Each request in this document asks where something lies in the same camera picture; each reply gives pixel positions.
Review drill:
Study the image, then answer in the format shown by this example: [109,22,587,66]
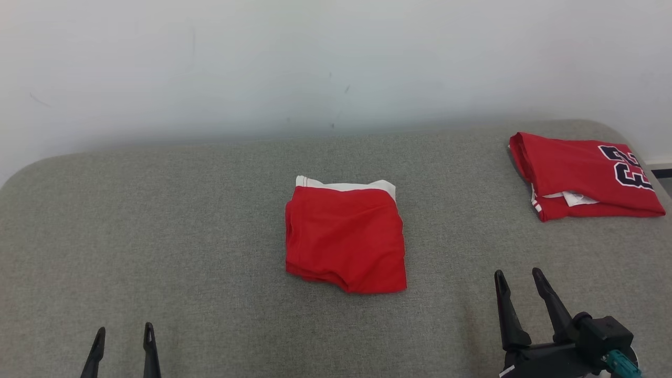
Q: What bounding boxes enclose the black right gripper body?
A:
[498,341,605,378]

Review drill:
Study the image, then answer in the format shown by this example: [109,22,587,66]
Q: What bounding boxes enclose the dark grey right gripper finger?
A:
[493,269,532,352]
[531,267,579,345]

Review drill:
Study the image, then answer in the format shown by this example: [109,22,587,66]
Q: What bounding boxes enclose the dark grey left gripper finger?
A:
[143,322,162,378]
[79,327,106,378]

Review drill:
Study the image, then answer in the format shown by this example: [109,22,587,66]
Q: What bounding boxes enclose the red jersey with white sleeves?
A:
[508,131,667,223]

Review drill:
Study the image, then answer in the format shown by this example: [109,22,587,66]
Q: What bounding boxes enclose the red shorts with white stripe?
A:
[285,175,408,295]

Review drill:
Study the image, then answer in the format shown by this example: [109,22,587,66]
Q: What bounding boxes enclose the white and black baseboard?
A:
[644,157,672,180]

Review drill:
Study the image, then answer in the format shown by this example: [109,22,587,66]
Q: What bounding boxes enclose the teal cable connector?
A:
[601,350,643,378]

